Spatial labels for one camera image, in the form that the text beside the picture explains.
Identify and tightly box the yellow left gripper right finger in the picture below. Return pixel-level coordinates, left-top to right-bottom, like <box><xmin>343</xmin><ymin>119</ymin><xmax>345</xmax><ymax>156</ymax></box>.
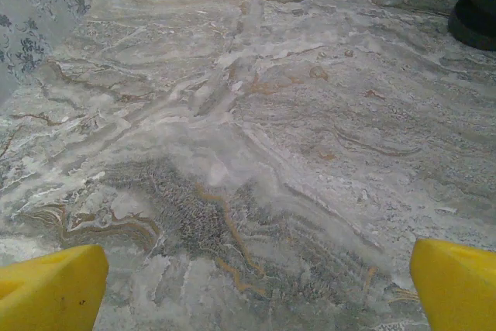
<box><xmin>409</xmin><ymin>239</ymin><xmax>496</xmax><ymax>331</ymax></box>

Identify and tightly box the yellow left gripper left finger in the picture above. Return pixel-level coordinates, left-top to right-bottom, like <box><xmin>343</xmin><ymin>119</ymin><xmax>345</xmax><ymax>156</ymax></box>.
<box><xmin>0</xmin><ymin>244</ymin><xmax>110</xmax><ymax>331</ymax></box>

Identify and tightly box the white hard-shell suitcase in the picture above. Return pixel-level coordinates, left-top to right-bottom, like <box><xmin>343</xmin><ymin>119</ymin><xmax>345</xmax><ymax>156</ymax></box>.
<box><xmin>447</xmin><ymin>0</ymin><xmax>496</xmax><ymax>52</ymax></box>

